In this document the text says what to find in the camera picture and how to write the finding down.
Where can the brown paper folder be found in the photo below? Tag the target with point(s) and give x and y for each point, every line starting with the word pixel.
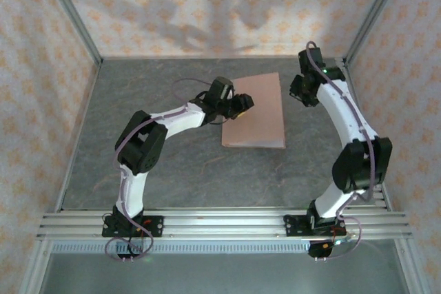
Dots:
pixel 262 118

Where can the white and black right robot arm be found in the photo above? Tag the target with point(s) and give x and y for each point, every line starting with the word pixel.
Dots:
pixel 344 115

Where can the thin aluminium side strip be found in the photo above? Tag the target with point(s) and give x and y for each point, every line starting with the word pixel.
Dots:
pixel 89 101

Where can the black connector block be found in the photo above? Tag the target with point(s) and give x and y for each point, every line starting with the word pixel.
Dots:
pixel 129 252
pixel 318 251

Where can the grey metal lower panel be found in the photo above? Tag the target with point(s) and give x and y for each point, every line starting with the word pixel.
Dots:
pixel 220 273

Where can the aluminium upright frame post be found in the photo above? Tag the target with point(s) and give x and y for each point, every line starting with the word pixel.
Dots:
pixel 375 11
pixel 71 11

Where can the aluminium front rail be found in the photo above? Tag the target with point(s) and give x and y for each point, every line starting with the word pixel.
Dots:
pixel 224 220

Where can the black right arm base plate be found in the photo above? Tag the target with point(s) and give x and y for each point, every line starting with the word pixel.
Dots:
pixel 293 227

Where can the wide aluminium side rail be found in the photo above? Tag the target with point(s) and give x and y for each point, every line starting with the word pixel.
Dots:
pixel 384 204

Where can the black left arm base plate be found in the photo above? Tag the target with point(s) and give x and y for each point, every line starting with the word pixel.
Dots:
pixel 155 227

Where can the aluminium lower frame leg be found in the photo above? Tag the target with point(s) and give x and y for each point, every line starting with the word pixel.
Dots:
pixel 36 266
pixel 411 266

